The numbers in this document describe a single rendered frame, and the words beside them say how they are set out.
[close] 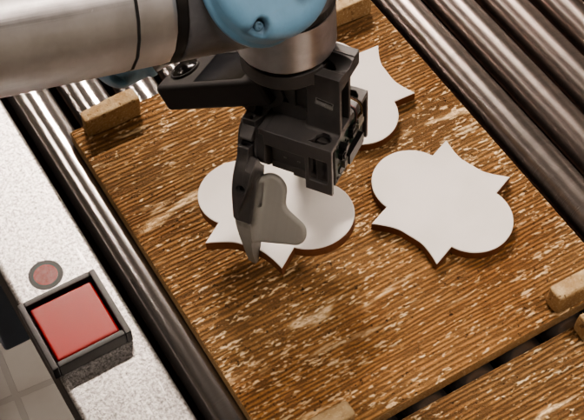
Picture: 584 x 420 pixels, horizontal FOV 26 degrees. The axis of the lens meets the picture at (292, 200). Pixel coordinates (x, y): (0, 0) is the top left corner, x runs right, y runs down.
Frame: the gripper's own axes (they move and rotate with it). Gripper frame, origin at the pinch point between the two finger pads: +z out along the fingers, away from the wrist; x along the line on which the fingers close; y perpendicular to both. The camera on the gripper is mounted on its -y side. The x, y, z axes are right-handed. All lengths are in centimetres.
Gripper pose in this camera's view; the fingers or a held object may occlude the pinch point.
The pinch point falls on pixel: (275, 205)
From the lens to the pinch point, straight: 109.4
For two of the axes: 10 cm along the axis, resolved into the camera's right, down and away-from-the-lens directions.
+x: 4.3, -7.1, 5.6
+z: 0.4, 6.3, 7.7
